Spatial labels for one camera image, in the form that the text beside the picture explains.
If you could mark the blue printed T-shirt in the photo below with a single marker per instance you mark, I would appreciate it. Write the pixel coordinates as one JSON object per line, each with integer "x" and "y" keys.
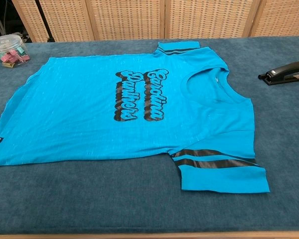
{"x": 77, "y": 112}

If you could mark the black stapler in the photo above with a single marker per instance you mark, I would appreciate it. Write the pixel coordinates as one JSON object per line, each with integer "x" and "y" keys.
{"x": 286, "y": 69}

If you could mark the black tripod stand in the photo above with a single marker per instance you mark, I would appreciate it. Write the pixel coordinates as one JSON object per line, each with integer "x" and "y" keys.
{"x": 46, "y": 27}

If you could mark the wicker folding screen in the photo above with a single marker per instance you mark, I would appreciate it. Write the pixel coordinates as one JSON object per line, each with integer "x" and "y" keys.
{"x": 139, "y": 17}

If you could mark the clear plastic clip jar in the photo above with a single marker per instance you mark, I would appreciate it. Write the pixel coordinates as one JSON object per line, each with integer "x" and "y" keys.
{"x": 5, "y": 44}

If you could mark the blue carpet table cover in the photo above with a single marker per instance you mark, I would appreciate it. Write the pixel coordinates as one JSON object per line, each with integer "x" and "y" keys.
{"x": 139, "y": 211}

